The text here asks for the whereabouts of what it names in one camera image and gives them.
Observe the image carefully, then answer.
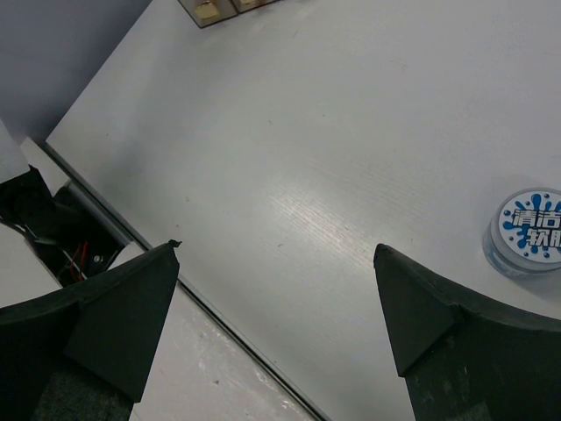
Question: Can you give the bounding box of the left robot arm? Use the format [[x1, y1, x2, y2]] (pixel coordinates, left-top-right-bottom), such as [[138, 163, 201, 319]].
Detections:
[[0, 121, 30, 184]]

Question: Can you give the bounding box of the blue ink jar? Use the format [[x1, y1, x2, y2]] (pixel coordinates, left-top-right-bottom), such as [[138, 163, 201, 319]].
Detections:
[[482, 188, 560, 279]]

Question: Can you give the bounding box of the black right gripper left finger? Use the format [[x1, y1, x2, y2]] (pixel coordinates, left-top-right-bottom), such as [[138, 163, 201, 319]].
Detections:
[[1, 240, 180, 420]]

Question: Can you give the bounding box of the clear three-compartment organizer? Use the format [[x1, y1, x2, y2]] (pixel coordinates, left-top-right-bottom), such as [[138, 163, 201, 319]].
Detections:
[[177, 0, 308, 30]]

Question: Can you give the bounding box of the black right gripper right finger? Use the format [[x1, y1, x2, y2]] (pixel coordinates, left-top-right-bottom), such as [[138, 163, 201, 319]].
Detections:
[[373, 244, 560, 420]]

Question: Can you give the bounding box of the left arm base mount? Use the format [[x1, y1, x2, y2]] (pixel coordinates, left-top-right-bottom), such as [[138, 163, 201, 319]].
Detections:
[[1, 167, 126, 287]]

